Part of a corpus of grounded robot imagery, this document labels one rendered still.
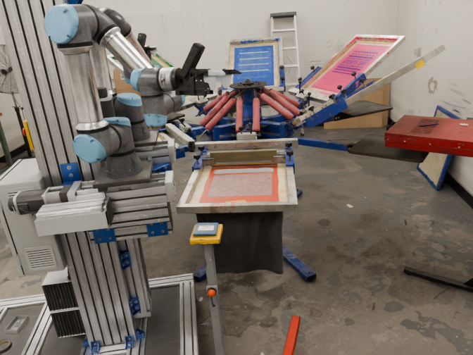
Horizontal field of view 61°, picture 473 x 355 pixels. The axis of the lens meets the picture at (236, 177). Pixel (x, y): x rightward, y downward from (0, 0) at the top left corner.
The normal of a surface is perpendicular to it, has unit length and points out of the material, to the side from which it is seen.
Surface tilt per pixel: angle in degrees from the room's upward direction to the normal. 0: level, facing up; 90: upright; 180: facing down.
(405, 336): 0
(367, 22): 90
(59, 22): 82
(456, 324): 0
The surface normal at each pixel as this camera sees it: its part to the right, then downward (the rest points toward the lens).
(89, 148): -0.30, 0.50
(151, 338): -0.07, -0.92
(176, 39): -0.08, 0.39
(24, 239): 0.13, 0.37
